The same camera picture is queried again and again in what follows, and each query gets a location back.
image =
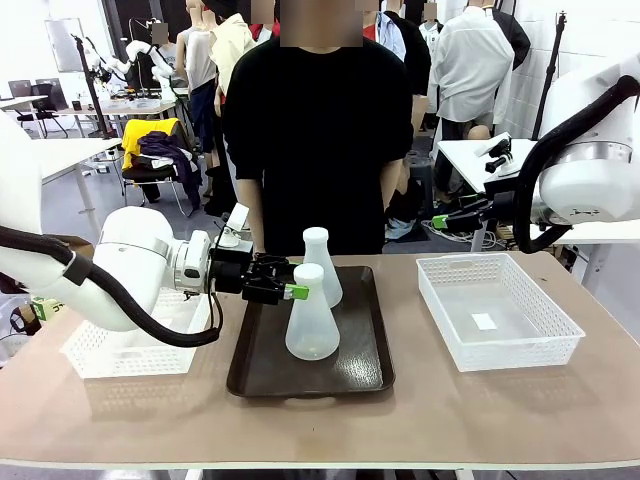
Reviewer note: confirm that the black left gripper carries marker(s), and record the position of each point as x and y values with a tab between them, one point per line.
230	275

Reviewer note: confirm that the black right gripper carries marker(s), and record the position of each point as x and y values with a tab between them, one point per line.
501	200

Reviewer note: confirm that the translucent plastic conical flask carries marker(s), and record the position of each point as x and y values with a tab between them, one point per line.
312	330
322	250

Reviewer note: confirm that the person's right forearm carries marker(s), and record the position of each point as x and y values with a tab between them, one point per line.
250	215

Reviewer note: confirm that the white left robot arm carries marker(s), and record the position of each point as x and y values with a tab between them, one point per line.
130	260

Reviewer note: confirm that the person's left forearm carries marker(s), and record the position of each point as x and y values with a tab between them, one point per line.
390	190

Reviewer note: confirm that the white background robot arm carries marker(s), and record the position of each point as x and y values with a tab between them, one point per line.
102	62
160	70

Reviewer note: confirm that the white side table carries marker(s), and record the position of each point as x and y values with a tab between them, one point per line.
465	155
75	155

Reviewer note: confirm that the grey plastic stool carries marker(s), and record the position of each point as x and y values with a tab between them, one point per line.
420	172

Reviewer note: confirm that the white paper label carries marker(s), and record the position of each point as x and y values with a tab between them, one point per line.
484	321

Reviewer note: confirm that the dark brown plastic tray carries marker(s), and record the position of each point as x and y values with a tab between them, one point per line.
360	350

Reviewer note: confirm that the person's black sweater torso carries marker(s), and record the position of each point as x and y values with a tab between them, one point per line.
315	140

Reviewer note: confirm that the mannequin with white shirt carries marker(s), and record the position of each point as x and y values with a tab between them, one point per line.
470	65

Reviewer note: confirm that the white perforated plastic basket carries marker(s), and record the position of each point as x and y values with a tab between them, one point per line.
500	357
125	362

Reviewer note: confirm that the black tripod stand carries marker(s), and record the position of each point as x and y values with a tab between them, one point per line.
550	75
92	95

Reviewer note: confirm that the dark purple clothes pile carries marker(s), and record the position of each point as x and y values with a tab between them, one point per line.
170	150

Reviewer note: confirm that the mannequin with black coat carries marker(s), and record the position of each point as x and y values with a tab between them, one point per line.
417	55

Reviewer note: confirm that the black hanging jacket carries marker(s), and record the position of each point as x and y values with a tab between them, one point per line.
515	35

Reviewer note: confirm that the mannequin with blue shirt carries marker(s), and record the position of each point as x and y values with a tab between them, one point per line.
387	35

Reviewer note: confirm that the brown cardboard box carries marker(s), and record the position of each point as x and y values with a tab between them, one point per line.
75	245

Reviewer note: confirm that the yellow cloth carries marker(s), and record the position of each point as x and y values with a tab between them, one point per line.
132	132

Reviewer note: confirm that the background desk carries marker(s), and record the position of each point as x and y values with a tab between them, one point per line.
145	107

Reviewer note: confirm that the green and white carton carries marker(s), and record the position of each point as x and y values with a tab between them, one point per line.
45	309

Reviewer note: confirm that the mannequin with white tank top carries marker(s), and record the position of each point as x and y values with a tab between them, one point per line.
197	55

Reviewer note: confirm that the mannequin with cream shirt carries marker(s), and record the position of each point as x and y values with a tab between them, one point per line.
232	45

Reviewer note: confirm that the black office chair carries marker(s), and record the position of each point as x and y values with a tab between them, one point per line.
40	107

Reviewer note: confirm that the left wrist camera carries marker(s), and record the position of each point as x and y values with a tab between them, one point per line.
235	225

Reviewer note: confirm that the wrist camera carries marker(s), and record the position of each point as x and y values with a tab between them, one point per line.
500	155
235	225

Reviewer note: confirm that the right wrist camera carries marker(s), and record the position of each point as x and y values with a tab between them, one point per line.
500	155

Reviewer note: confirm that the metal frame chair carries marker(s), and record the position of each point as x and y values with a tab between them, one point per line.
150	182

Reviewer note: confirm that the grey wall board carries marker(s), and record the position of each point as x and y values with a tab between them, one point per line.
65	45

